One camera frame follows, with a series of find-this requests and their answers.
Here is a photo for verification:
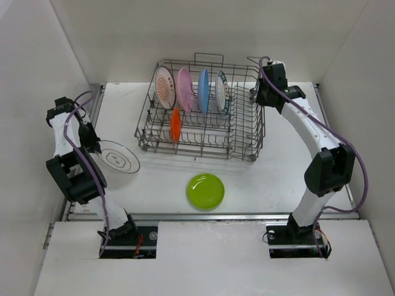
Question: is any white plate dark line emblem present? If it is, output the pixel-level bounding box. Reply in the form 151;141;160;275
95;140;141;174

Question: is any small green plate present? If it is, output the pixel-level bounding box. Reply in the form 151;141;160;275
186;173;225;211

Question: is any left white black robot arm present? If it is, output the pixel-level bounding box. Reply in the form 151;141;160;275
46;97;140;245

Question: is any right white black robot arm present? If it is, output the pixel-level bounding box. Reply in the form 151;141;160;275
256;62;356;243

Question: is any white plate teal lettered rim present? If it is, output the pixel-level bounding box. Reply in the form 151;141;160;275
215;70;230;115

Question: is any blue plate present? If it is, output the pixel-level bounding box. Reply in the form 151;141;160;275
197;69;210;113

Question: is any pink plate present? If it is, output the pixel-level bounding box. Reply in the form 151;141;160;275
175;67;194;113

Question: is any small orange plate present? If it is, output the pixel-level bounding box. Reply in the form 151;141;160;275
170;108;181;143

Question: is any white plate orange sunburst pattern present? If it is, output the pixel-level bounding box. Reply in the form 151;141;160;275
154;65;176;110

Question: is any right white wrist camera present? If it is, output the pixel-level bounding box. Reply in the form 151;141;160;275
267;60;285;67

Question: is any right aluminium rail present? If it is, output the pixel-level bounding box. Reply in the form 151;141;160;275
311;83;355;212

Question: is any grey wire dish rack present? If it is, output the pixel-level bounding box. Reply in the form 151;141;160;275
135;53;265;162

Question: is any front aluminium rail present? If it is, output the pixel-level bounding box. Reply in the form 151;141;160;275
62;212;360;221

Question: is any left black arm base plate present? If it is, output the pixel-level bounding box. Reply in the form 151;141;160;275
99;225;158;259

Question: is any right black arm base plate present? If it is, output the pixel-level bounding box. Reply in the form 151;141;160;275
262;225;332;259

